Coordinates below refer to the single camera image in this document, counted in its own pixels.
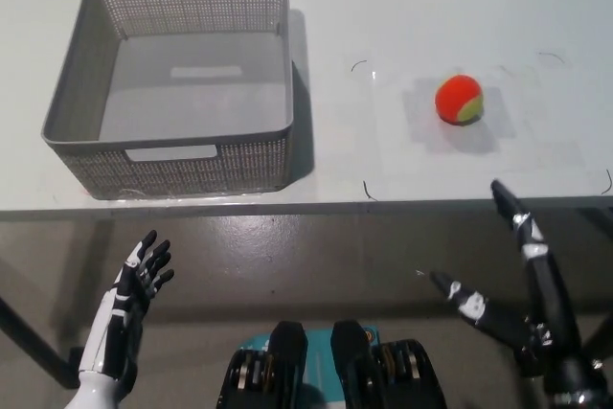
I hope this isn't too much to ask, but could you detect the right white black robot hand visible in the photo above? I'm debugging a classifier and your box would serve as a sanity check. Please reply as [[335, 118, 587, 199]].
[[429, 178, 610, 384]]

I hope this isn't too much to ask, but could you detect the grey perforated plastic basket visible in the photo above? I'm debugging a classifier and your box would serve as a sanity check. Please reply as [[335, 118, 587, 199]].
[[40, 0, 295, 201]]

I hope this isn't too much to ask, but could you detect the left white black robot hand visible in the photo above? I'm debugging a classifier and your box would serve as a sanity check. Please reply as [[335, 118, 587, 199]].
[[78, 229, 176, 382]]

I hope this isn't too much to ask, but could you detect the orange and yellow tennis ball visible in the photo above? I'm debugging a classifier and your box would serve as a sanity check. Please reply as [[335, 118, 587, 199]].
[[434, 74, 484, 124]]

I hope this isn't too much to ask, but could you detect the black table leg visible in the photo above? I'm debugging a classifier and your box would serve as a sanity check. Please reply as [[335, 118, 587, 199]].
[[0, 292, 82, 389]]

